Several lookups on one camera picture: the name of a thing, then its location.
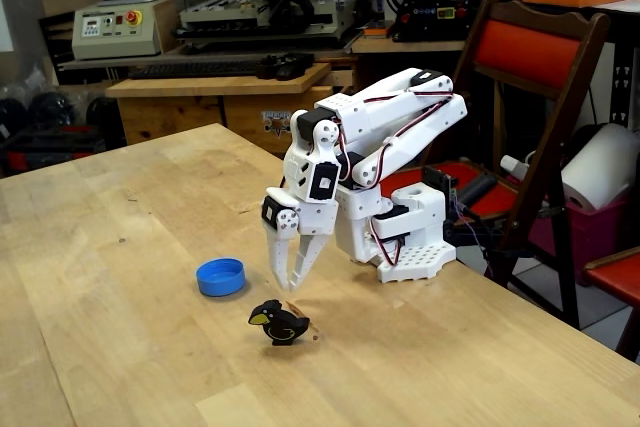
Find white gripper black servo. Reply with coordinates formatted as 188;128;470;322
261;186;339;294

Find black wooden bird toy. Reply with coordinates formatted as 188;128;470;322
248;299;311;347

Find blue round shallow box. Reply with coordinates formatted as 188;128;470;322
195;257;247;298

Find beige control box red button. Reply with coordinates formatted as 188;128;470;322
71;0;177;61

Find black controller board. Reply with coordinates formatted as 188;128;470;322
422;164;459;198

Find wooden workbench cabinet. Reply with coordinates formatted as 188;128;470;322
105;62;354;161

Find black cylinder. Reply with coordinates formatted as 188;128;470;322
457;174;496;206

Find black keyboard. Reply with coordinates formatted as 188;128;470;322
128;59;264;81

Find white plug adapter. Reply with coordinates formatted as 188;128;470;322
499;154;531;181

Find black helmet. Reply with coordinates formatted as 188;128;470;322
0;96;29;141
28;91;76;128
85;95;121;141

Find red and black toolbox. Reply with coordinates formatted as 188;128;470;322
0;124;106;178

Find black machine round green table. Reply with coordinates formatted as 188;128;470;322
373;0;481;43

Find pink plastic bin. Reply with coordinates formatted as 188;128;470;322
529;196;632;288

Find wooden folding chair red cushions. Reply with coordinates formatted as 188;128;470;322
422;0;612;331

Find white paper towel roll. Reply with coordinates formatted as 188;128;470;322
560;122;640;213

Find red seat wooden chair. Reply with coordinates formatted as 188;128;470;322
582;246;640;363

